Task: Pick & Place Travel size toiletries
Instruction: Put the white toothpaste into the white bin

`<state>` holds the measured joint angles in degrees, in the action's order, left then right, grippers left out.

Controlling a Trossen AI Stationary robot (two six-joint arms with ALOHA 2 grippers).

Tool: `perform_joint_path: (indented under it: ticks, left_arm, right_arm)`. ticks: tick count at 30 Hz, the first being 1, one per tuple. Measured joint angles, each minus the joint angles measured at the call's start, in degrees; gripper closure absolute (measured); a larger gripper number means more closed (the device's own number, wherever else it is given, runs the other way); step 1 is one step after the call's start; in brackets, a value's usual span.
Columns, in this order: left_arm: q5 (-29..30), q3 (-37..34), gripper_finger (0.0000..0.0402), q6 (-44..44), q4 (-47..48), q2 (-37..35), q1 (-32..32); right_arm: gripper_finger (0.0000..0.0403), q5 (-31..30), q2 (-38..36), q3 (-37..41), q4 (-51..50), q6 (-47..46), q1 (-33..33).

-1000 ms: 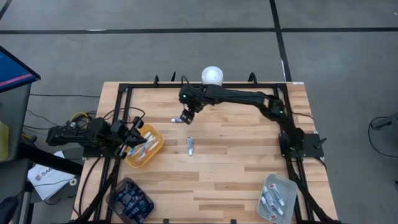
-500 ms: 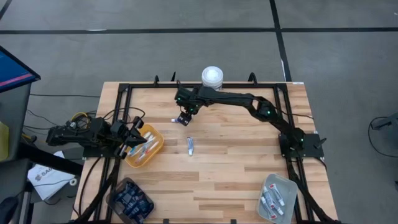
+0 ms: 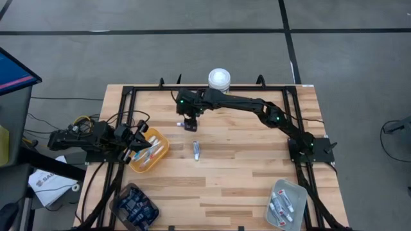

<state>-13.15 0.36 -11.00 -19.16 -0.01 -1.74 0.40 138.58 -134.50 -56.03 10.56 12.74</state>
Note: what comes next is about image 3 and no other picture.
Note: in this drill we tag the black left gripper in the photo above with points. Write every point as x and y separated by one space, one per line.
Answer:
125 137

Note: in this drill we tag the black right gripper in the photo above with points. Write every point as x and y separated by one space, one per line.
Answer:
189 102

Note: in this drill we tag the small white blue toothpaste tube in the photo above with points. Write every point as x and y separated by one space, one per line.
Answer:
148 154

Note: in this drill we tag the white red-blue toothpaste tube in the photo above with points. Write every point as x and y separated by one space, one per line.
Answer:
154 147

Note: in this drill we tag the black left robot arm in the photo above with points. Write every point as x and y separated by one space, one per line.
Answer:
83 141

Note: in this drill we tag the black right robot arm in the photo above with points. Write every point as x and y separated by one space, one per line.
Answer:
244 102

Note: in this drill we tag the yellow plastic bin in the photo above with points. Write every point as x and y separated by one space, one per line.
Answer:
160 158

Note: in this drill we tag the yellow blue wipes canister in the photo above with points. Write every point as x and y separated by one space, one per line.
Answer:
219 78

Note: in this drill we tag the clear smoky plastic bin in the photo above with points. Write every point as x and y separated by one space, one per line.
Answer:
113 205

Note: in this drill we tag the white tape roll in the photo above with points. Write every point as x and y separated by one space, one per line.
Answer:
75 187

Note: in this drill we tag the black beam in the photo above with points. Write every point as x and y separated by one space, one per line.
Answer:
51 163

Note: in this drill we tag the white printed paper bag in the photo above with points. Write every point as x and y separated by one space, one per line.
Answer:
48 186

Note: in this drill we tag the white sticker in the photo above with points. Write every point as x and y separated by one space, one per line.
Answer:
307 85

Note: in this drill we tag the grey cabinet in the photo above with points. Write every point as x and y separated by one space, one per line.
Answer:
14 122

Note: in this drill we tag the light grey plastic bin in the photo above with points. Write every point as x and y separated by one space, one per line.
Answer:
298 199

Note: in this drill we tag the yellow object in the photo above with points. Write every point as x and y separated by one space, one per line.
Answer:
4 146

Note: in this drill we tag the monitor with blue screen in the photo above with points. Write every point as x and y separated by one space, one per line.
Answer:
14 72

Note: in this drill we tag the black rounded object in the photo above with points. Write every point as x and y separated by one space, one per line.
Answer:
8 216

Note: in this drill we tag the grey stand foot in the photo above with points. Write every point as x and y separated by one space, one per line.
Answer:
398 125

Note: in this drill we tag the black metal table frame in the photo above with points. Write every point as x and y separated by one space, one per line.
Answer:
147 88

